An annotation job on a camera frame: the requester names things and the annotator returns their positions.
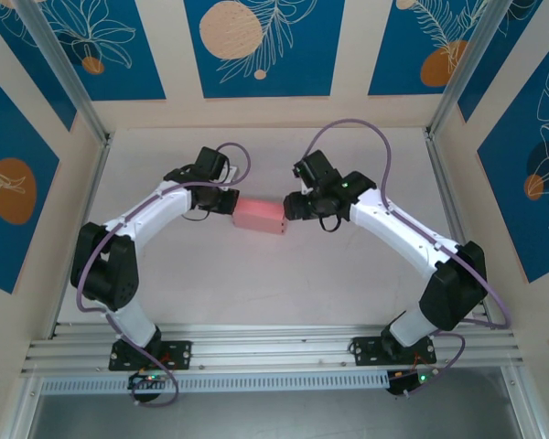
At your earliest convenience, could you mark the pink paper box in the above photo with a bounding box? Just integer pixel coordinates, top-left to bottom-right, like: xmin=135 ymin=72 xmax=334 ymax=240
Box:
xmin=231 ymin=197 xmax=288 ymax=235

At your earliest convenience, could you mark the blue poster with beige circle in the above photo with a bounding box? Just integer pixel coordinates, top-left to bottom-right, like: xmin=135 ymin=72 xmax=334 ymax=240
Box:
xmin=184 ymin=0 xmax=347 ymax=100

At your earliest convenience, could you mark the grey metal sheet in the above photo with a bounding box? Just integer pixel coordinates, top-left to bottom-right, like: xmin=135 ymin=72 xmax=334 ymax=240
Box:
xmin=27 ymin=368 xmax=527 ymax=439

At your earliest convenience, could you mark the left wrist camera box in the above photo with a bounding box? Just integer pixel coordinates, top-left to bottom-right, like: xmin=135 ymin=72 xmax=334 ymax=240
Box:
xmin=219 ymin=165 xmax=240 ymax=191

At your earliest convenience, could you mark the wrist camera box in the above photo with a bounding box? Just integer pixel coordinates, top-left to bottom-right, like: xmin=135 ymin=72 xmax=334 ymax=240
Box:
xmin=219 ymin=165 xmax=240 ymax=191
xmin=293 ymin=157 xmax=313 ymax=193

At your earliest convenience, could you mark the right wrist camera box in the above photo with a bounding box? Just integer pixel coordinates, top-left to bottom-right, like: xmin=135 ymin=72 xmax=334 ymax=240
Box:
xmin=293 ymin=157 xmax=313 ymax=193

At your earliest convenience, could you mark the aluminium table side rail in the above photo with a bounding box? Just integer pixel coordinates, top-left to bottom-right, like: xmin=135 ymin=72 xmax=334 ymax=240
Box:
xmin=420 ymin=127 xmax=495 ymax=330
xmin=49 ymin=132 xmax=113 ymax=339

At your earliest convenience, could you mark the aluminium mounting rail beam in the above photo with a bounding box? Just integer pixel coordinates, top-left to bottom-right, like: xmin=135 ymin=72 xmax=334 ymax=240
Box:
xmin=20 ymin=322 xmax=530 ymax=379

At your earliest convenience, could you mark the blue floral wall poster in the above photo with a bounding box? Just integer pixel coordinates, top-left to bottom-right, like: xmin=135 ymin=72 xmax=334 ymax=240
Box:
xmin=457 ymin=0 xmax=549 ymax=123
xmin=368 ymin=0 xmax=489 ymax=97
xmin=0 ymin=63 xmax=60 ymax=294
xmin=34 ymin=0 xmax=167 ymax=102
xmin=478 ymin=43 xmax=549 ymax=284
xmin=0 ymin=0 xmax=77 ymax=132

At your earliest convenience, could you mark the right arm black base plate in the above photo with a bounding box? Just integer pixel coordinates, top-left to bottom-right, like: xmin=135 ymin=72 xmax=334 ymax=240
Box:
xmin=350 ymin=336 xmax=438 ymax=367

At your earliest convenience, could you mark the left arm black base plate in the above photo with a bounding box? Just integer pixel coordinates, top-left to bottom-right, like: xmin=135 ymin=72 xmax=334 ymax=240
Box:
xmin=108 ymin=340 xmax=193 ymax=371

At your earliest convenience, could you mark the white slotted cable duct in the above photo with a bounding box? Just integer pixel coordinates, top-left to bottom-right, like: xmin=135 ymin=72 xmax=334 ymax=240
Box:
xmin=39 ymin=370 xmax=393 ymax=394

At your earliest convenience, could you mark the aluminium frame post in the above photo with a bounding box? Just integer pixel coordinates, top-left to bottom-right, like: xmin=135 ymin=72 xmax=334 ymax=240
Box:
xmin=427 ymin=0 xmax=522 ymax=138
xmin=13 ymin=0 xmax=111 ymax=143

